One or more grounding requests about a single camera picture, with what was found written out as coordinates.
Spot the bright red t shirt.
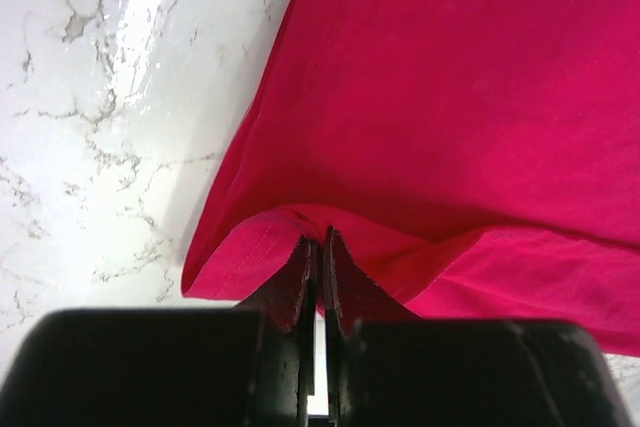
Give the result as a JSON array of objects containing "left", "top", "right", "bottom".
[{"left": 181, "top": 0, "right": 639, "bottom": 356}]

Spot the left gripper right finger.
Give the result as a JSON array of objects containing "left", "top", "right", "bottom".
[{"left": 320, "top": 227, "right": 420, "bottom": 426}]

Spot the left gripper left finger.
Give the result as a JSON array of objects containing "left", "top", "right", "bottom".
[{"left": 239, "top": 238, "right": 318, "bottom": 426}]

